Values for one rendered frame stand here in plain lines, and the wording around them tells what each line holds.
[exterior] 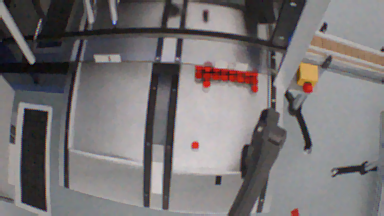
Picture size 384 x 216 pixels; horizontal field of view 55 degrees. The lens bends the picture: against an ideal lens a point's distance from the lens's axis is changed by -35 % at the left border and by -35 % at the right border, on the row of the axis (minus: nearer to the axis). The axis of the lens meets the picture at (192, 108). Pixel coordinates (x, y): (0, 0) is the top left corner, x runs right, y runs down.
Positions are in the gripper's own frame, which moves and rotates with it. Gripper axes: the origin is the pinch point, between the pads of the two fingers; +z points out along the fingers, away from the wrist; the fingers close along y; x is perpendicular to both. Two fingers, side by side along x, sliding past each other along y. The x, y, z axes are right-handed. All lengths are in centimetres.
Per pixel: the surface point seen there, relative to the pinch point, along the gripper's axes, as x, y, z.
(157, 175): 25.1, -0.2, 3.2
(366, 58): -52, 40, -15
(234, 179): 3.5, -0.2, 3.1
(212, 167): 10.2, 3.2, 1.9
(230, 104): 6.5, 20.4, -3.4
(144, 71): 30.8, 28.1, -5.3
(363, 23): -103, 134, 53
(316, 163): -53, 42, 81
